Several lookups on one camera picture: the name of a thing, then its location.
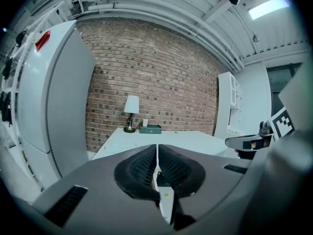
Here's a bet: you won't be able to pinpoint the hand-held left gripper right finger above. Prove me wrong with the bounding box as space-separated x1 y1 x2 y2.
157 143 255 230

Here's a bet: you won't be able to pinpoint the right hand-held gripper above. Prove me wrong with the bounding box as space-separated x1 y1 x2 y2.
224 60 313 153

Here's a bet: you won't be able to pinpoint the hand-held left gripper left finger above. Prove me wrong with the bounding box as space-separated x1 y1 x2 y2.
32 143 175 235

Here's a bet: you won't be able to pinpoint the white cabinet with shelves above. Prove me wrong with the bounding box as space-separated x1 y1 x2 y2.
214 71 244 142

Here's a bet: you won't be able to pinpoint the white desk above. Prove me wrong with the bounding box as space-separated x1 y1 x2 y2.
91 127 242 162

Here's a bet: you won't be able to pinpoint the dark window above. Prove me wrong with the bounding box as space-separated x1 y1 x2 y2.
266 63 304 119

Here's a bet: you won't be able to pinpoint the dark green tissue box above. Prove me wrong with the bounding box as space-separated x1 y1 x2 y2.
139 123 163 135

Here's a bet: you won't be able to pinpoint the white shade table lamp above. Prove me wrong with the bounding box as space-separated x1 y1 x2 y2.
123 95 140 134

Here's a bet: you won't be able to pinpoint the grey refrigerator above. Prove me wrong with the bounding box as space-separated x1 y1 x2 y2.
17 20 97 193

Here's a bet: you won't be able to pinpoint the black item on rack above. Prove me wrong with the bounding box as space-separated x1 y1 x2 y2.
0 91 13 127
1 57 14 80
15 29 28 47

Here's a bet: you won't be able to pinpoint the white storage rack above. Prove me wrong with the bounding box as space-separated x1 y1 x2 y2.
0 21 32 183

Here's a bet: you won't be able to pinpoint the rectangular ceiling light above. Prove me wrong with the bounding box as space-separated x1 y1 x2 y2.
248 0 291 20

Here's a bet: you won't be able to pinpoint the white ceiling pipes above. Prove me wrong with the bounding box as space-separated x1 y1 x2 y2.
70 0 245 72

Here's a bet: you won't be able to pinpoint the red fridge sticker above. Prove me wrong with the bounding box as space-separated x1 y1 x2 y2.
35 30 52 53

